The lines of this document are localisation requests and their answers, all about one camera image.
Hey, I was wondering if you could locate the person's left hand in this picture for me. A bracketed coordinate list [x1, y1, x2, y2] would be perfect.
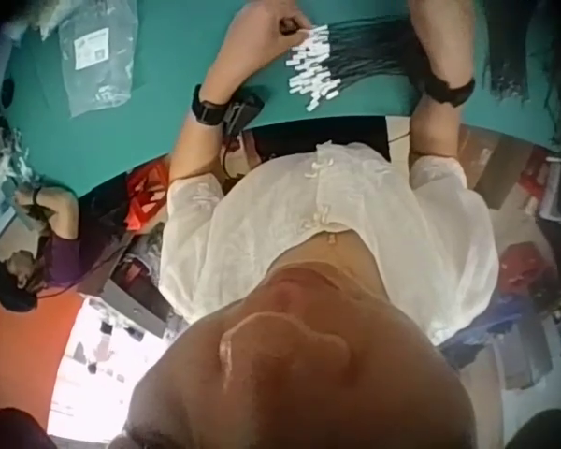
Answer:
[204, 1, 314, 103]

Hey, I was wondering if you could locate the person's right hand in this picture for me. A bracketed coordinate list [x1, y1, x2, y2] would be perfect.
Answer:
[408, 0, 477, 91]

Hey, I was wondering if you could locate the single white-labelled black wire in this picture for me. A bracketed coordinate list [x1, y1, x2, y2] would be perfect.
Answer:
[295, 23, 342, 44]

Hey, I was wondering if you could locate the small black box device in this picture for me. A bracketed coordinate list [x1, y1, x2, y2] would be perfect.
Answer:
[223, 92, 266, 137]

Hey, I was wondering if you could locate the black wrist band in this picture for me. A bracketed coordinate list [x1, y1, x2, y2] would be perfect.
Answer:
[419, 74, 477, 109]
[190, 82, 233, 127]

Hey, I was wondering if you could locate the clear plastic bag white label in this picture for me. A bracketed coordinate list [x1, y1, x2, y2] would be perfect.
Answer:
[55, 0, 139, 118]

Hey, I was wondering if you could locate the red orange stool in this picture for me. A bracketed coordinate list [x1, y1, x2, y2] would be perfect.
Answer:
[121, 158, 174, 233]

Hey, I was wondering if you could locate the brown cardboard carton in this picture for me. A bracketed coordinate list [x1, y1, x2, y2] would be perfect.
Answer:
[460, 124, 546, 211]

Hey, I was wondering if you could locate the grey open box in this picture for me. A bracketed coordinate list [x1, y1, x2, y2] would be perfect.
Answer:
[100, 254, 177, 338]

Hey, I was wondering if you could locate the heap of white packaging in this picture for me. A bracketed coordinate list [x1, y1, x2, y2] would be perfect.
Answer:
[0, 105, 43, 197]

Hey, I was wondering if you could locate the heap of coloured bags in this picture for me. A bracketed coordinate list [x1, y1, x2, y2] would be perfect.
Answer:
[495, 152, 561, 389]

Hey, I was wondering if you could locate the bundle of tagged black cables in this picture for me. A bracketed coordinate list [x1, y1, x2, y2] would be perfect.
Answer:
[284, 21, 434, 113]

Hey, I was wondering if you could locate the red wire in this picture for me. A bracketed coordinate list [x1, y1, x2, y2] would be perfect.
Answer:
[220, 138, 244, 180]

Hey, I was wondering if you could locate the heap of loose black cables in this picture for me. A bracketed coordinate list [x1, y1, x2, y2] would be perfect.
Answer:
[483, 0, 561, 149]

